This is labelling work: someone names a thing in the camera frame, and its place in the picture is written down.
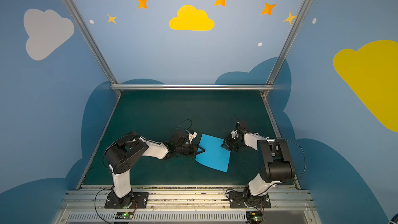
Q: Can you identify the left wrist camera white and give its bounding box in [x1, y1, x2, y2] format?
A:
[188, 132, 197, 143]

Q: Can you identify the left slanted aluminium post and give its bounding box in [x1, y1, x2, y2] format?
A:
[62, 0, 118, 85]

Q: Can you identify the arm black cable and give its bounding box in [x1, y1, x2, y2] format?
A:
[94, 119, 193, 224]
[225, 114, 307, 222]

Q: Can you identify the slanted aluminium post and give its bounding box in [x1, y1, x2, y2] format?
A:
[261, 0, 314, 99]
[62, 0, 118, 85]

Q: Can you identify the green circuit board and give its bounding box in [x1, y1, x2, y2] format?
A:
[115, 212, 135, 220]
[246, 212, 263, 224]

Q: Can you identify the back horizontal aluminium bar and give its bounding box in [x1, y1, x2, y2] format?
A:
[111, 84, 274, 91]

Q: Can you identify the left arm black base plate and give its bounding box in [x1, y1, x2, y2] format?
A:
[104, 191, 149, 209]

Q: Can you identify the right green circuit board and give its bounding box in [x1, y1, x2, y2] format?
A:
[246, 212, 263, 224]

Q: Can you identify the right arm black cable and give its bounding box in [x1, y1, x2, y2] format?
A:
[225, 114, 307, 222]

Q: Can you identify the left green circuit board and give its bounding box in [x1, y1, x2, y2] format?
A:
[115, 212, 135, 220]

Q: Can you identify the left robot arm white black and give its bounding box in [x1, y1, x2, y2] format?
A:
[103, 131, 205, 200]

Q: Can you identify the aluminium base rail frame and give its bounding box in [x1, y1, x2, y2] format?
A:
[54, 185, 321, 224]

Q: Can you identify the blue square paper sheet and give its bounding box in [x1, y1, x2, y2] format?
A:
[195, 134, 231, 173]

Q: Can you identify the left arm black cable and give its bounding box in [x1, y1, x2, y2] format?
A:
[94, 119, 193, 224]

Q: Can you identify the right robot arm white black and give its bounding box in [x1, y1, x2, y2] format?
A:
[221, 121, 296, 197]

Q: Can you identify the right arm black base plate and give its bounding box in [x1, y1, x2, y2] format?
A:
[226, 190, 271, 209]

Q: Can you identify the right slanted aluminium post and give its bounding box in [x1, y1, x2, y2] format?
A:
[261, 0, 314, 99]

